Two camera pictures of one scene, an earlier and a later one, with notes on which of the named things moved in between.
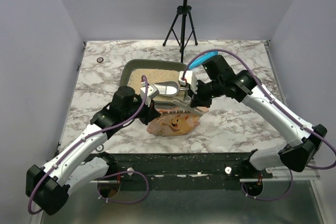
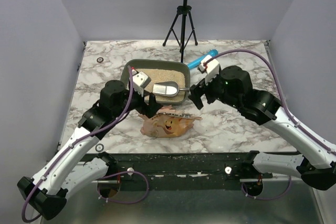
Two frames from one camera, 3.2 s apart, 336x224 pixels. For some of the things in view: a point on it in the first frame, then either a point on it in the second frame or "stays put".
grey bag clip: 187,106 to 180,115
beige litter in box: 154,75 stays put
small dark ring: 100,60 stays put
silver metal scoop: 167,88 stays put
